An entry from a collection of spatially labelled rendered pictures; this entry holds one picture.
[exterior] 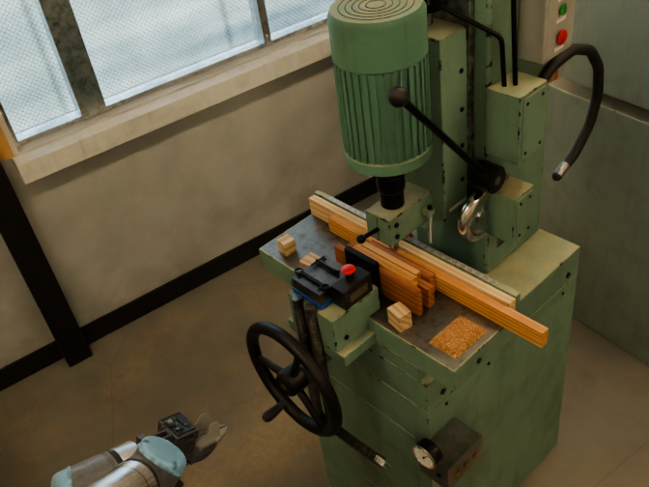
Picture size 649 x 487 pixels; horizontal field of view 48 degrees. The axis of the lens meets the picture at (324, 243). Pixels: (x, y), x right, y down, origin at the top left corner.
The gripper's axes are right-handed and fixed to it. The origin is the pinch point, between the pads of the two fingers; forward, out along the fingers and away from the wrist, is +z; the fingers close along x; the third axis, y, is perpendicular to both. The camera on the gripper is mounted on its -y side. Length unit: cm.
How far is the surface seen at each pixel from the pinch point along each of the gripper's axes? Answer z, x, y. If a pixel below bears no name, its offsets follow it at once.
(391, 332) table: 25.2, -21.1, 28.3
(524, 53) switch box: 51, -21, 84
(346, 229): 38, 7, 37
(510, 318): 38, -39, 37
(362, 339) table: 23.0, -15.7, 24.4
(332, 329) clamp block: 14.9, -14.1, 28.6
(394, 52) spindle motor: 18, -16, 84
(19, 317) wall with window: 11, 133, -45
